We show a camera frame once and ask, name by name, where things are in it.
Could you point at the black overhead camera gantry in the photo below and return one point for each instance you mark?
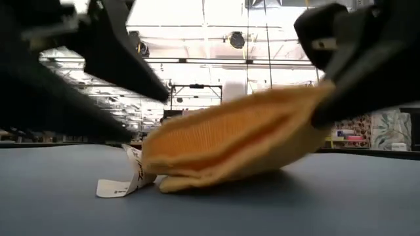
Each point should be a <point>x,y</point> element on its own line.
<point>196,86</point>

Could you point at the black upright panel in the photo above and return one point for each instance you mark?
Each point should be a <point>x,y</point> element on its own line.
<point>172,114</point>

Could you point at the white round pillar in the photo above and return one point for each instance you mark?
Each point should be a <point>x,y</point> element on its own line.
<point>234,90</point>

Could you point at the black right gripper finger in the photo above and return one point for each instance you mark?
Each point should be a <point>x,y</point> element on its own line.
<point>377,82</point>

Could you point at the pink tray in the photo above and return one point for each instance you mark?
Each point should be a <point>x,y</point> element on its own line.
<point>355,138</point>

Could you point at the long ceiling light bar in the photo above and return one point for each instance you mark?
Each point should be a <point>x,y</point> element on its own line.
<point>213,61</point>

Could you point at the leaf patterned fabric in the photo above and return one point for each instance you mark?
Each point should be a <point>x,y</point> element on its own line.
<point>390,129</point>

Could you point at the yellow orange waffle towel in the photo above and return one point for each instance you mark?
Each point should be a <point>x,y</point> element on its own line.
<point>229,141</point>

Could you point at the black cabinet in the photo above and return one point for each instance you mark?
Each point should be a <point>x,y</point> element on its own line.
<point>414,131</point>

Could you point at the white plastic container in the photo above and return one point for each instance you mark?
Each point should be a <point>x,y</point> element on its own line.
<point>399,147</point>

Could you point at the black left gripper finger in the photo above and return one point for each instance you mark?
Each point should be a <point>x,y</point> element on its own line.
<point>115,59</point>
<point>49,101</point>

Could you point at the brown circle patterned fabric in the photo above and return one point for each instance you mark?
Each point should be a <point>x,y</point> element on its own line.
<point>357,128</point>

